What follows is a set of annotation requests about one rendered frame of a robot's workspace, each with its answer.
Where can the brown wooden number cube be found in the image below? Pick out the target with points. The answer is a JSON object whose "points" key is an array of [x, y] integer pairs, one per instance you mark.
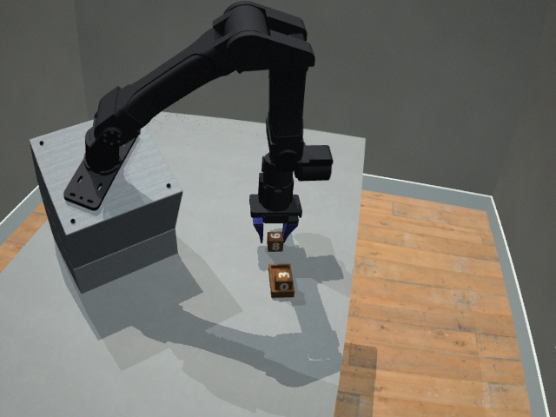
{"points": [[283, 280], [275, 242]]}

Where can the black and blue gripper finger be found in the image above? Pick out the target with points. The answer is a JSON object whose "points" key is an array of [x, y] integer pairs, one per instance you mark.
{"points": [[287, 230], [258, 224]]}

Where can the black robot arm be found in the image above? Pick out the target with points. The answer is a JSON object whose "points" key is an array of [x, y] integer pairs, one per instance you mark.
{"points": [[251, 41]]}

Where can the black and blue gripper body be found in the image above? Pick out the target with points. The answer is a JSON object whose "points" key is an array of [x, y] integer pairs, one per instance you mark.
{"points": [[275, 206]]}

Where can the brown wooden tray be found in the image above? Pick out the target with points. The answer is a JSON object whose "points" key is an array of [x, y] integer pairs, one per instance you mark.
{"points": [[278, 293]]}

